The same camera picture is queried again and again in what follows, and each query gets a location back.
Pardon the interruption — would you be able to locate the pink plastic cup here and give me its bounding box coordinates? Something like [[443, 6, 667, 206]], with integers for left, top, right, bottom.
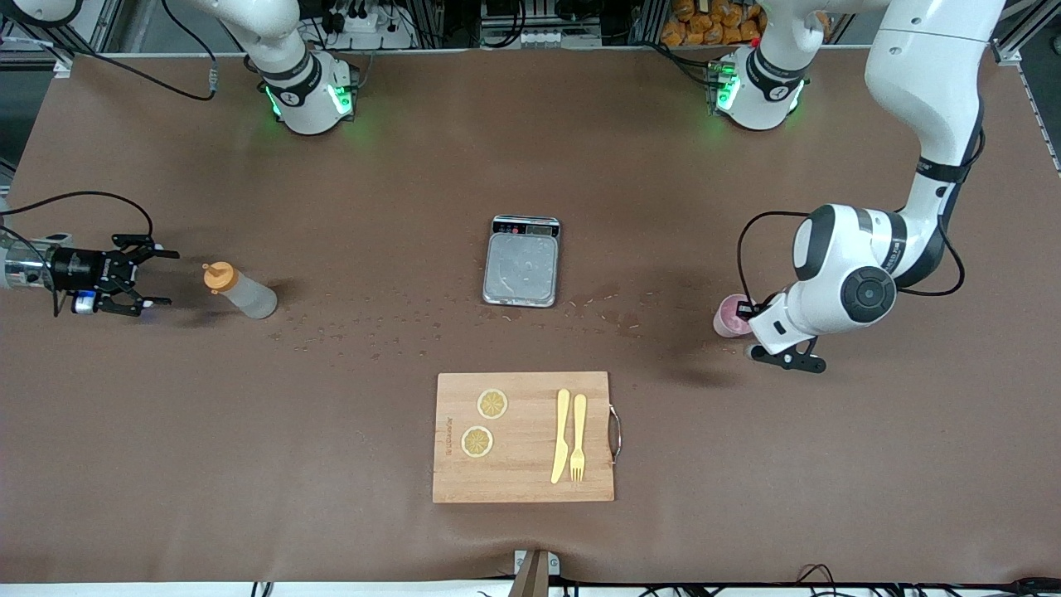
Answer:
[[713, 294, 757, 338]]

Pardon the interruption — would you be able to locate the clear sauce bottle orange cap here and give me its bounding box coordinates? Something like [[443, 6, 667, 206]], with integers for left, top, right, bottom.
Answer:
[[203, 261, 279, 321]]

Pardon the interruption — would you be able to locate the yellow plastic fork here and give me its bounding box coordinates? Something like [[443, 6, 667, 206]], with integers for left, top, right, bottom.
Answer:
[[569, 393, 588, 483]]

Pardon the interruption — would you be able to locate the yellow plastic knife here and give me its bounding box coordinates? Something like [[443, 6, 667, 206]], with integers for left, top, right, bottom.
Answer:
[[550, 388, 572, 485]]

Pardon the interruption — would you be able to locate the silver digital kitchen scale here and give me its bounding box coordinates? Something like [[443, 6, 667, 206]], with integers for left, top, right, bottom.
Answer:
[[482, 215, 562, 308]]

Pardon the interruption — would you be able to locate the wooden cutting board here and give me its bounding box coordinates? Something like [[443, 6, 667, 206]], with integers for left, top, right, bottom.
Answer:
[[432, 371, 616, 504]]

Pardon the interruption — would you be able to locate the orange snack pile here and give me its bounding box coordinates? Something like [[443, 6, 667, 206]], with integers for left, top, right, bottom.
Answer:
[[661, 0, 768, 47]]

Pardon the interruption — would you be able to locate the white power strip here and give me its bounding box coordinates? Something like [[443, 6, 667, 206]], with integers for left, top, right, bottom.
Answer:
[[323, 7, 417, 51]]

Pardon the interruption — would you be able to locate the white terminal block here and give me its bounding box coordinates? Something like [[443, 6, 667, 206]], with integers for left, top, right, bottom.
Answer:
[[514, 29, 603, 49]]

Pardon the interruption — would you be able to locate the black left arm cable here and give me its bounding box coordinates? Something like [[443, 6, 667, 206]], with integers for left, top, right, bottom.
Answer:
[[737, 124, 986, 332]]

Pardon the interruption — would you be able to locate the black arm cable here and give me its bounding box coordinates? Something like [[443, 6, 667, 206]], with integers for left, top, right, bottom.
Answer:
[[737, 124, 986, 332], [0, 0, 218, 320]]

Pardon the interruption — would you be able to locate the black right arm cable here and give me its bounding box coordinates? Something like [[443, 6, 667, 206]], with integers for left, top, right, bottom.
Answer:
[[0, 0, 218, 320]]

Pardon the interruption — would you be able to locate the aluminium frame post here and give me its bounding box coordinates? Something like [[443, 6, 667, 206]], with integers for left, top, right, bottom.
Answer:
[[412, 0, 449, 47], [627, 0, 669, 47]]

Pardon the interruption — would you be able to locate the table edge mounting bracket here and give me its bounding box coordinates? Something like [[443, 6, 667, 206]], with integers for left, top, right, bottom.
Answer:
[[510, 549, 561, 597]]

